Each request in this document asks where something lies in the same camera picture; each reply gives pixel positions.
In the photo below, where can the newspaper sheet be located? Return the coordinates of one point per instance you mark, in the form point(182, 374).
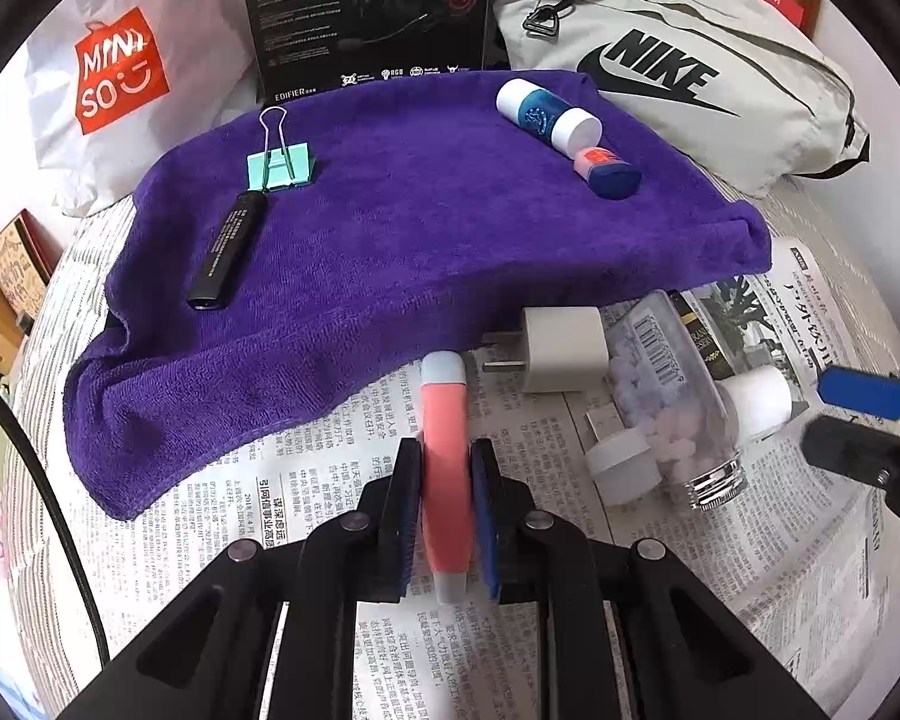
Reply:
point(621, 631)

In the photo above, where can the blue white cylindrical bottle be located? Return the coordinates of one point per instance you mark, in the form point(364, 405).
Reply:
point(566, 128)

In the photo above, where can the white Miniso plastic bag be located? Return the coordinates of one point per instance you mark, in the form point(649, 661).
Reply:
point(114, 84)

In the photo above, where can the small white round plug light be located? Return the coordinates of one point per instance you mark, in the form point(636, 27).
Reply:
point(621, 460)

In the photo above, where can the purple towel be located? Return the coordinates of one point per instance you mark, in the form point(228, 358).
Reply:
point(430, 222)

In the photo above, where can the pink white pen-shaped tube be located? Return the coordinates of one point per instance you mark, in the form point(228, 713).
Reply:
point(447, 512)

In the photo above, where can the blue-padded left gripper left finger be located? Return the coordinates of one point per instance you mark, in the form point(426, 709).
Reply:
point(399, 521)

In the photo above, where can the white USB wall charger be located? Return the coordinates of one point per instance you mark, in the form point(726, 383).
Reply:
point(560, 349)

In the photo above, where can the grey Nike waist bag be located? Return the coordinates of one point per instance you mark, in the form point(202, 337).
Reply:
point(731, 83)

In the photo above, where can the striped bed sheet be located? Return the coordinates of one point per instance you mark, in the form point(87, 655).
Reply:
point(809, 561)

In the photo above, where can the black rectangular lighter stick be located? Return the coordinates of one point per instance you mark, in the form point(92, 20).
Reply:
point(216, 276)

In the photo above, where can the mint green binder clip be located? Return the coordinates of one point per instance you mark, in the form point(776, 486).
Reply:
point(279, 164)

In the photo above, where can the black headset box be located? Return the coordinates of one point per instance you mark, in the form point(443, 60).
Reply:
point(304, 47)

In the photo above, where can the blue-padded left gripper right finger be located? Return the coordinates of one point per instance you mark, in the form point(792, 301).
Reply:
point(496, 520)

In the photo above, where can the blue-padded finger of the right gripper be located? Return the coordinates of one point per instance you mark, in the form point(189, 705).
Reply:
point(861, 391)

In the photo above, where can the small white green-label jar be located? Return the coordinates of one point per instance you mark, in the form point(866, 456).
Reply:
point(758, 403)

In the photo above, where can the clear candy bottle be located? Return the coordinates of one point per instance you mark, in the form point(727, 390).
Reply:
point(661, 385)

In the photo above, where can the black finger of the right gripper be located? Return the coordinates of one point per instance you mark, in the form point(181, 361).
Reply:
point(853, 450)

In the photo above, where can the patterned book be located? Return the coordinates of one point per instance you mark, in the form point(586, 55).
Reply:
point(28, 257)

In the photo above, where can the black gold Grand Reserve lighter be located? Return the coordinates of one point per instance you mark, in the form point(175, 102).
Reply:
point(718, 365)

